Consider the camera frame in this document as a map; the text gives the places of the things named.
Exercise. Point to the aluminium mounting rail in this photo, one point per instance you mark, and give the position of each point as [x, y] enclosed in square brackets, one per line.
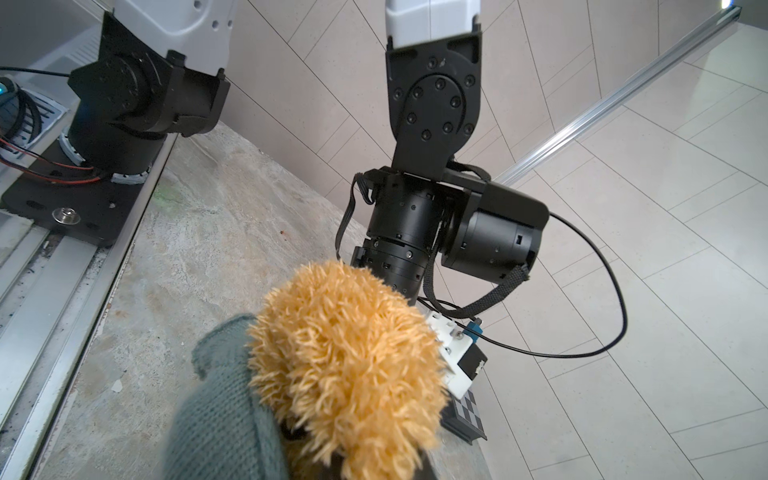
[53, 286]

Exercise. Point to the tan teddy bear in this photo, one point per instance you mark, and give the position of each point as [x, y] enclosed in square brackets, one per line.
[350, 370]

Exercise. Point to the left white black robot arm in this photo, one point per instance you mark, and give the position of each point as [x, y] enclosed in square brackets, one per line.
[427, 207]

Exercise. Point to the folded black white chessboard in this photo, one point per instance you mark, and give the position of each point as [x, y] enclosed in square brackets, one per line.
[461, 417]

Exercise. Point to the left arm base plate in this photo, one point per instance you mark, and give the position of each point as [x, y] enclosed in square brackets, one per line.
[88, 184]

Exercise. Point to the grey-green teddy sweater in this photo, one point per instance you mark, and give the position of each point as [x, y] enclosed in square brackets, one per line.
[221, 431]

